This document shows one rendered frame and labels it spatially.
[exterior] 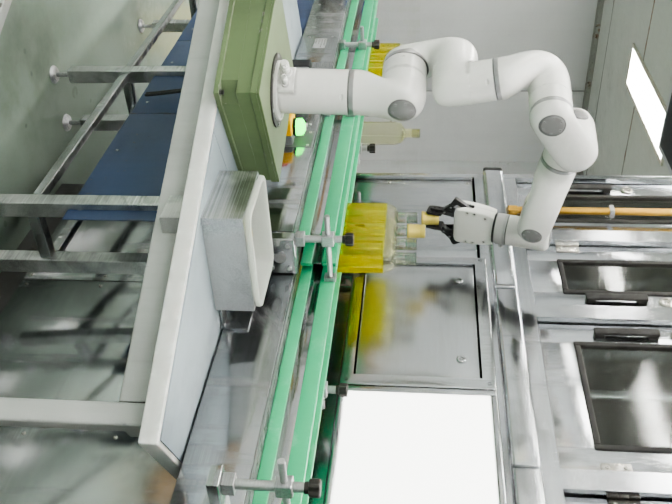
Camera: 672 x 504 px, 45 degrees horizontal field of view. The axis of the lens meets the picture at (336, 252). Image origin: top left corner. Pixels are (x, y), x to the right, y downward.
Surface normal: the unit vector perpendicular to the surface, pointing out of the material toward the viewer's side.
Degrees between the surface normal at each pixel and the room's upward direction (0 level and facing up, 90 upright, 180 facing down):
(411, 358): 90
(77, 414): 90
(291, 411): 90
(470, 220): 107
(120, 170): 90
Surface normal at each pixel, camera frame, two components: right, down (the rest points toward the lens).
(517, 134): -0.10, 0.59
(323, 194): -0.04, -0.80
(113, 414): -0.08, -0.48
